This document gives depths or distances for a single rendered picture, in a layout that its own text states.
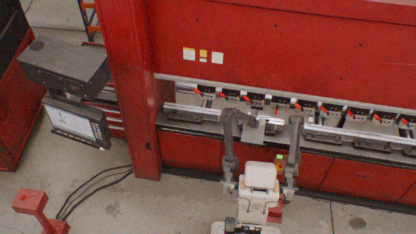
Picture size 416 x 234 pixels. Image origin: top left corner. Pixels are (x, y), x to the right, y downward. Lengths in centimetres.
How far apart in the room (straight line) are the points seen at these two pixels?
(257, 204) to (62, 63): 159
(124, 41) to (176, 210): 194
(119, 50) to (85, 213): 192
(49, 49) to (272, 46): 145
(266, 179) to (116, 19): 142
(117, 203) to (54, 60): 195
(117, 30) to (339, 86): 162
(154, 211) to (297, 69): 203
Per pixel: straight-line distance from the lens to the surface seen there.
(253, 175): 280
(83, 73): 260
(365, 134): 371
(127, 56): 293
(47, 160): 469
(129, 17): 268
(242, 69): 308
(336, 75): 308
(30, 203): 354
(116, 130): 439
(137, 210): 420
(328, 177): 400
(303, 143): 360
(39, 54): 279
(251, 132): 343
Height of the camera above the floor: 378
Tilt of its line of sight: 52 degrees down
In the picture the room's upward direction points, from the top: 2 degrees clockwise
